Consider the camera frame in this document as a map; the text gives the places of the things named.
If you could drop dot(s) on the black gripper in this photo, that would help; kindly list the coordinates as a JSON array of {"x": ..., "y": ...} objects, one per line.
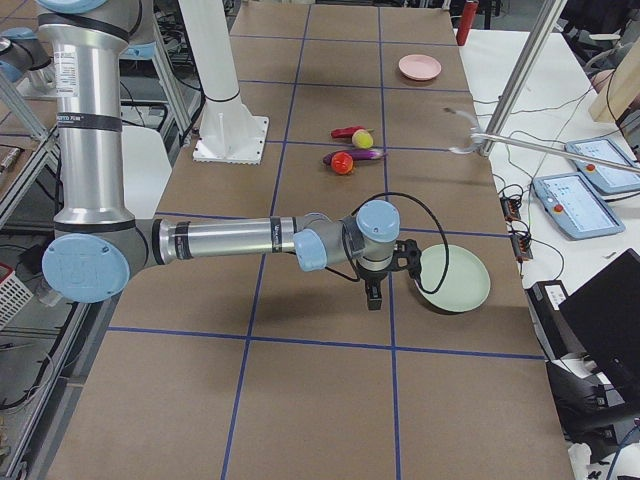
[{"x": 371, "y": 277}]

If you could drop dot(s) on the purple eggplant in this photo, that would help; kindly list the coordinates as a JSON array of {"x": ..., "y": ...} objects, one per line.
[{"x": 357, "y": 155}]

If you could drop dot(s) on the red pomegranate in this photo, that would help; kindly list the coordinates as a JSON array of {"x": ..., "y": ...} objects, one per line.
[{"x": 342, "y": 163}]

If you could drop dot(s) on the yellow pink peach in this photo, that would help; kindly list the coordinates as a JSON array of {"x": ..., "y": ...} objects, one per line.
[{"x": 362, "y": 139}]

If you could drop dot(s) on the red chili pepper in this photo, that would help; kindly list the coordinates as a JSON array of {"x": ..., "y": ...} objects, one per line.
[{"x": 348, "y": 132}]

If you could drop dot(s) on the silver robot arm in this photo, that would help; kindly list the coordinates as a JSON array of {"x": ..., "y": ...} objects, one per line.
[{"x": 100, "y": 245}]

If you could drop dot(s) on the light green plate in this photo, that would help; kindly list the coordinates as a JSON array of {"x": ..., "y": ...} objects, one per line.
[{"x": 466, "y": 286}]

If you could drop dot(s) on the long reacher grabber stick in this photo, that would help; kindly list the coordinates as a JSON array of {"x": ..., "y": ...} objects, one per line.
[{"x": 479, "y": 139}]

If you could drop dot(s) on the near teach pendant tablet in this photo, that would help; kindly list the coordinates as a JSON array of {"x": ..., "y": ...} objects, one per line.
[{"x": 575, "y": 206}]

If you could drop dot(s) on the teach pendant tablet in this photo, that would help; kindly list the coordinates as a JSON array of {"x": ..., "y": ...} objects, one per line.
[
  {"x": 607, "y": 180},
  {"x": 575, "y": 206}
]

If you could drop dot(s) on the pink plate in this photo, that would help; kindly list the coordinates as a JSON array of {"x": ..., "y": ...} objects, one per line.
[{"x": 419, "y": 67}]

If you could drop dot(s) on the black laptop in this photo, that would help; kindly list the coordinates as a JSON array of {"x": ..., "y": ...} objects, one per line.
[{"x": 604, "y": 315}]

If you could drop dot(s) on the far teach pendant tablet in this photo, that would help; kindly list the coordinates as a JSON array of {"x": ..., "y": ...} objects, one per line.
[{"x": 607, "y": 180}]

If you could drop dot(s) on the red bottle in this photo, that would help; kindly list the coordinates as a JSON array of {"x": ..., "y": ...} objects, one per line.
[{"x": 466, "y": 21}]

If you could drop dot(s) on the white plastic basket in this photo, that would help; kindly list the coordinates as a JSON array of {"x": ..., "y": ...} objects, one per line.
[{"x": 15, "y": 295}]

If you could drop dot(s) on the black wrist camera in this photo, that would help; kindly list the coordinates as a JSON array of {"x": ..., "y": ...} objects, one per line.
[{"x": 374, "y": 295}]

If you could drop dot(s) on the white pedestal column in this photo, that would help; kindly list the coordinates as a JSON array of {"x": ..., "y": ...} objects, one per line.
[{"x": 228, "y": 132}]

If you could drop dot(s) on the aluminium frame post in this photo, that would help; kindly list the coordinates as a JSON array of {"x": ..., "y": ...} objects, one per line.
[{"x": 536, "y": 40}]

